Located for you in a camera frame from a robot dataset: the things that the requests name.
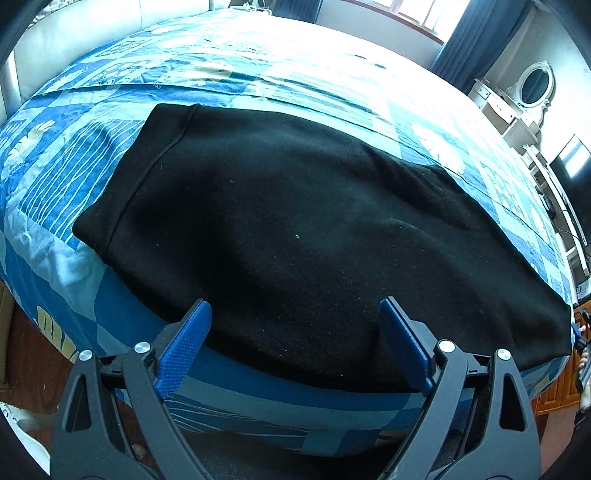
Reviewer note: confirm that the oval white-framed mirror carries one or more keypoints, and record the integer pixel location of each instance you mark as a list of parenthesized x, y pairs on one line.
[(535, 85)]

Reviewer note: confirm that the white dressing table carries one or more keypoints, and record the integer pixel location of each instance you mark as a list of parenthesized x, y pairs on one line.
[(496, 108)]

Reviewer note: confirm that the dark blue curtain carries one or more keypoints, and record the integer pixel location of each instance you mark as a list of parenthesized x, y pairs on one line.
[(295, 9), (480, 41)]

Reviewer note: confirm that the blue patterned bedsheet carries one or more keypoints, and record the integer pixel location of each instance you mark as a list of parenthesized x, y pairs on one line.
[(83, 152)]

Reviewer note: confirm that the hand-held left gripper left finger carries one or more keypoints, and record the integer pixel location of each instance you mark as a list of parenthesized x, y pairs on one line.
[(184, 350)]

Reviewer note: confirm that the brown wooden cabinet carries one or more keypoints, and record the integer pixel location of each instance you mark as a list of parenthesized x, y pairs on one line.
[(556, 387)]

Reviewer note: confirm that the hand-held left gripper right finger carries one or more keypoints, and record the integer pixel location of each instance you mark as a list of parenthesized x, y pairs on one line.
[(406, 346)]

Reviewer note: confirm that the white leather bed headboard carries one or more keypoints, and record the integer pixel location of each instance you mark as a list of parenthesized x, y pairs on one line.
[(69, 37)]

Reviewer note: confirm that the black pants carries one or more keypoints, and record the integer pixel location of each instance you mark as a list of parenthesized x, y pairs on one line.
[(295, 230)]

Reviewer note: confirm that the black flat television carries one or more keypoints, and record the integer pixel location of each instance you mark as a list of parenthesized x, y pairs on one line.
[(575, 166)]

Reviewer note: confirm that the white television stand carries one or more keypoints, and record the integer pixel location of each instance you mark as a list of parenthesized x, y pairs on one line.
[(547, 180)]

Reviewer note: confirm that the bright window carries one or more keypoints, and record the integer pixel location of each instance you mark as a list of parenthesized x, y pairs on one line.
[(429, 14)]

